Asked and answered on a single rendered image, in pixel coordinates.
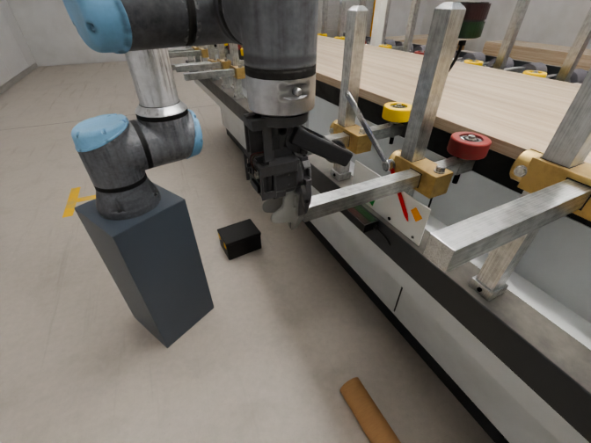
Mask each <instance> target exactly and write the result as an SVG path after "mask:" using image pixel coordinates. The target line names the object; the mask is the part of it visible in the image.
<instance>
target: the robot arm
mask: <svg viewBox="0 0 591 443"><path fill-rule="evenodd" d="M62 1H63V3H64V6H65V8H66V10H67V12H68V14H69V17H70V19H71V21H72V23H73V25H74V26H75V27H76V29H77V32H78V34H79V35H80V37H81V38H82V40H83V41H84V43H85V44H86V45H87V46H88V47H89V48H91V49H92V50H94V51H96V52H99V53H116V54H125V56H126V59H127V62H128V67H129V70H130V74H131V76H132V79H133V82H134V86H135V90H136V94H137V97H138V99H139V105H138V106H137V107H136V109H135V115H136V118H137V119H136V120H128V118H127V117H126V116H125V115H123V114H117V113H110V114H104V115H99V116H96V117H93V118H89V119H87V120H84V121H82V122H80V123H78V124H77V125H75V126H74V127H73V129H72V131H71V137H72V139H73V142H74V144H75V149H76V151H77V153H78V155H79V156H80V158H81V160H82V162H83V164H84V167H85V169H86V171H87V173H88V175H89V177H90V179H91V182H92V183H93V185H94V187H95V190H96V208H97V210H98V213H99V215H100V216H102V217H103V218H105V219H108V220H114V221H120V220H127V219H132V218H135V217H138V216H141V215H143V214H146V213H148V212H149V211H151V210H152V209H153V208H155V207H156V206H157V205H158V203H159V202H160V200H161V196H160V193H159V191H158V189H157V188H156V187H155V185H154V184H153V183H152V182H151V181H150V179H149V178H148V177H147V174H146V171H145V170H148V169H152V168H155V167H158V166H161V165H165V164H168V163H174V162H177V161H180V160H184V159H188V158H190V157H192V156H196V155H198V154H200V152H201V150H202V145H203V140H202V132H201V125H200V122H199V121H198V119H196V115H195V113H194V112H193V111H192V110H189V109H187V105H186V104H185V103H183V102H182V101H181V100H179V97H178V93H177V89H176V84H175V81H174V76H173V73H172V68H171V61H170V57H169V53H168V49H167V48H168V47H187V46H189V47H194V46H205V45H215V44H225V43H234V44H238V45H243V53H244V70H245V81H246V90H247V100H248V106H249V108H250V109H251V110H252V111H253V113H243V119H244V135H245V144H246V149H244V165H245V173H246V180H250V182H251V184H252V187H253V188H254V189H255V191H256V192H257V193H258V194H259V195H260V196H261V198H262V201H263V200H266V201H265V202H264V203H263V205H262V208H263V211H264V212H266V213H273V214H272V215H271V222H272V223H285V222H287V223H288V225H289V227H290V228H291V230H292V229H295V228H296V227H297V226H298V225H299V224H300V222H301V221H302V220H303V217H304V216H305V214H307V212H308V209H309V206H310V202H311V182H312V180H311V167H310V160H309V158H308V156H307V154H308V151H309V152H311V153H313V154H315V155H318V156H321V157H323V158H325V159H326V160H327V161H328V162H330V163H337V164H340V165H342V166H347V165H348V163H349V162H350V160H351V158H352V157H353V153H352V152H350V151H349V150H348V149H346V146H345V144H344V143H343V142H341V141H338V140H331V139H329V138H327V137H325V136H323V135H321V134H319V133H316V132H314V131H312V130H310V129H308V128H307V127H304V126H302V124H304V123H306V122H307V120H308V112H309V111H310V110H312V109H313V108H314V106H315V93H316V65H317V22H318V0H62ZM247 158H248V163H247ZM248 172H249V173H248Z"/></svg>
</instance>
